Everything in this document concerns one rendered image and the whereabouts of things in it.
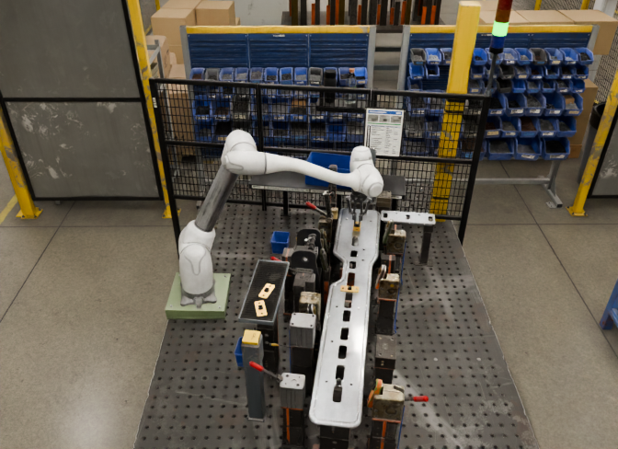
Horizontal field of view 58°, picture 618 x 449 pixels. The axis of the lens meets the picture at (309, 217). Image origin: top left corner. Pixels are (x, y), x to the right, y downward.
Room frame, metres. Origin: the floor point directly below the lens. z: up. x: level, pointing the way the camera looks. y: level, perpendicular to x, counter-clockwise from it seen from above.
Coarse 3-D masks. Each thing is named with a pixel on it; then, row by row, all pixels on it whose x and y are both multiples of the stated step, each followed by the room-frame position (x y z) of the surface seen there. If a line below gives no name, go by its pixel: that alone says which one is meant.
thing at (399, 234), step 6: (390, 234) 2.27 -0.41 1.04; (396, 234) 2.27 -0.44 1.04; (402, 234) 2.27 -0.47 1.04; (390, 240) 2.26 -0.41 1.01; (396, 240) 2.26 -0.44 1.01; (402, 240) 2.25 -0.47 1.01; (390, 246) 2.26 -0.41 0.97; (396, 246) 2.26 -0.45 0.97; (402, 246) 2.25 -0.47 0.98; (390, 252) 2.26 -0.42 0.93; (396, 252) 2.26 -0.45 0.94; (402, 252) 2.25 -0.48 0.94; (396, 258) 2.27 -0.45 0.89; (396, 264) 2.27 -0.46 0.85; (402, 264) 2.28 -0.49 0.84; (396, 270) 2.26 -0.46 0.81; (402, 270) 2.27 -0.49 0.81; (402, 282) 2.28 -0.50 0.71
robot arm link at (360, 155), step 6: (354, 150) 2.36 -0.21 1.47; (360, 150) 2.34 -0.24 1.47; (366, 150) 2.35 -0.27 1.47; (354, 156) 2.34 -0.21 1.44; (360, 156) 2.32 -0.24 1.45; (366, 156) 2.32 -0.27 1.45; (354, 162) 2.32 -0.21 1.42; (360, 162) 2.31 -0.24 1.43; (366, 162) 2.31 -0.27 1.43; (372, 162) 2.34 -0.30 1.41; (354, 168) 2.30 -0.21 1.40
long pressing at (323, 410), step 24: (336, 240) 2.27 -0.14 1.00; (360, 240) 2.27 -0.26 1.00; (360, 264) 2.08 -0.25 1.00; (336, 288) 1.91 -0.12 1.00; (360, 288) 1.91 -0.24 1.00; (336, 312) 1.76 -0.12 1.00; (360, 312) 1.76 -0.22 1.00; (336, 336) 1.62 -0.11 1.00; (360, 336) 1.62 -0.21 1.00; (336, 360) 1.49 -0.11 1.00; (360, 360) 1.49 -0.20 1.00; (360, 384) 1.38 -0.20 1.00; (312, 408) 1.27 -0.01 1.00; (336, 408) 1.27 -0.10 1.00; (360, 408) 1.27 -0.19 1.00
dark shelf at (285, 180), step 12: (252, 180) 2.81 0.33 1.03; (264, 180) 2.81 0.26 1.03; (276, 180) 2.81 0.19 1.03; (288, 180) 2.81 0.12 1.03; (300, 180) 2.81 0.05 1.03; (384, 180) 2.81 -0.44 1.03; (396, 180) 2.81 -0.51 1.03; (312, 192) 2.73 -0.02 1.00; (348, 192) 2.70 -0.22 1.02; (396, 192) 2.68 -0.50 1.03
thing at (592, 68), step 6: (600, 0) 6.06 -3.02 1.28; (606, 0) 5.98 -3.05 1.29; (612, 0) 6.00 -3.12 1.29; (594, 6) 6.13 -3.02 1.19; (600, 6) 6.02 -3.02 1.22; (606, 6) 6.00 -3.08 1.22; (612, 6) 6.00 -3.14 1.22; (606, 12) 6.00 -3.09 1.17; (612, 12) 6.00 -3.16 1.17; (594, 60) 6.00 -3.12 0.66; (594, 66) 6.00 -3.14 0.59; (594, 72) 6.00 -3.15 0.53
